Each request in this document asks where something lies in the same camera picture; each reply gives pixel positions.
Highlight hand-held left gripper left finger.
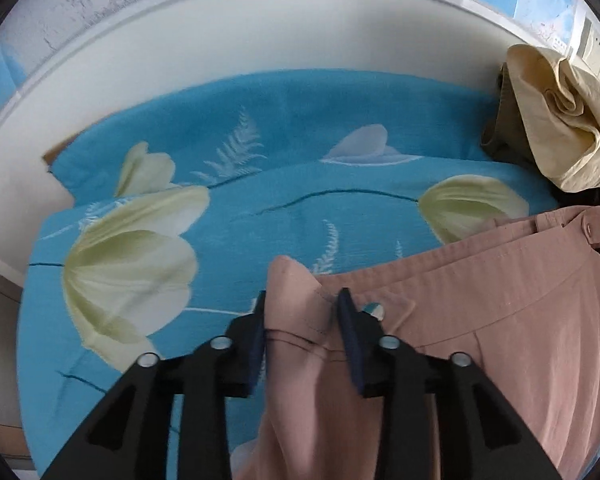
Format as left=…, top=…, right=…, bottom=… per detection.
left=41, top=290, right=268, bottom=480

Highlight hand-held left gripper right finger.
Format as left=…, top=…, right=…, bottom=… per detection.
left=336, top=288, right=563, bottom=480

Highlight pink pants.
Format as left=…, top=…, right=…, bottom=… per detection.
left=235, top=206, right=600, bottom=480

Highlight blue floral bed sheet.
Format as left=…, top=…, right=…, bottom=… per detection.
left=16, top=69, right=563, bottom=480

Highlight olive green garment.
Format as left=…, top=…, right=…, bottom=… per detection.
left=480, top=62, right=536, bottom=165

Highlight beige garment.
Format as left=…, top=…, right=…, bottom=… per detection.
left=506, top=44, right=600, bottom=193

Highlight wooden bed frame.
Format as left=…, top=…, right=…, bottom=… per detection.
left=41, top=127, right=88, bottom=173

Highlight wall map poster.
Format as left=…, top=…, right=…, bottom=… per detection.
left=0, top=0, right=600, bottom=121

